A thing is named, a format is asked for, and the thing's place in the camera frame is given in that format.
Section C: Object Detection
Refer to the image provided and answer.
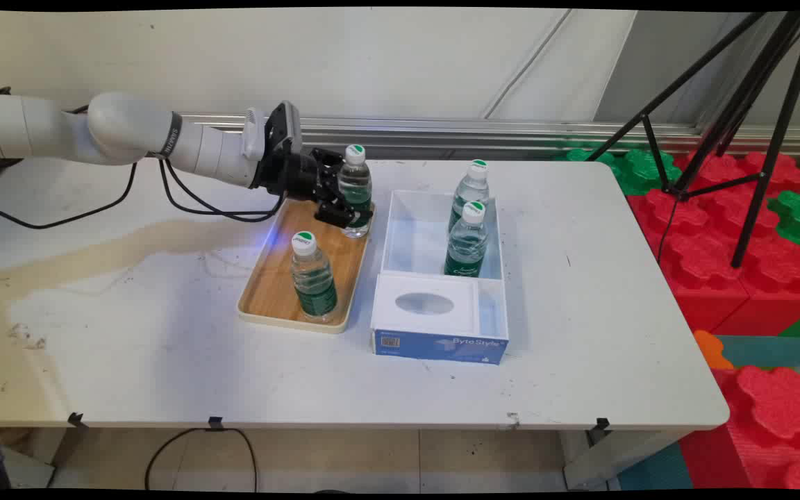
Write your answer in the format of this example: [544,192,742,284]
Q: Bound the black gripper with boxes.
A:
[256,147,374,230]

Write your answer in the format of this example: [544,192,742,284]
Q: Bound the water bottle green label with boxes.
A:
[337,144,373,239]
[290,231,340,324]
[449,160,491,233]
[444,201,490,278]

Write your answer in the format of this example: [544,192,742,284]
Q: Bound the wooden tray cream rim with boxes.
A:
[237,197,376,335]

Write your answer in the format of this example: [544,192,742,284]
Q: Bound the white box blue side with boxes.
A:
[370,190,510,365]

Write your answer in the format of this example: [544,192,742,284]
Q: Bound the large red foam block stack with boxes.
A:
[626,149,800,335]

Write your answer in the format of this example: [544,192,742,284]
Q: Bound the white table leg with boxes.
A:
[0,427,71,490]
[563,429,682,491]

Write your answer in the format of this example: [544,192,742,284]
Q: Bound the orange foam piece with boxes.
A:
[693,330,735,370]

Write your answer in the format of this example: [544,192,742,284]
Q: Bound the teal foam mat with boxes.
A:
[615,443,694,491]
[716,335,800,369]

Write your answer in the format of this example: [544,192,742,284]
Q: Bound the black tripod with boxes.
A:
[586,10,800,269]

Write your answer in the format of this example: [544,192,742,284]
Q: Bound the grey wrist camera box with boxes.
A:
[265,101,302,159]

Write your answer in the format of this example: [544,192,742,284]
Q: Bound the black looped wrist cable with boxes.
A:
[167,163,284,216]
[159,158,284,224]

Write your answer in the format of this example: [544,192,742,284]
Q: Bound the aluminium wall rail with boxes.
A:
[178,115,800,158]

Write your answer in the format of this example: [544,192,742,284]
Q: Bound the long black robot cable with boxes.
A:
[0,161,138,231]

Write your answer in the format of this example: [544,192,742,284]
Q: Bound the black cable under table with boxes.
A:
[144,428,259,491]

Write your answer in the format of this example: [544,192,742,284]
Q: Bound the thin black tripod cable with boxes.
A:
[657,186,680,265]

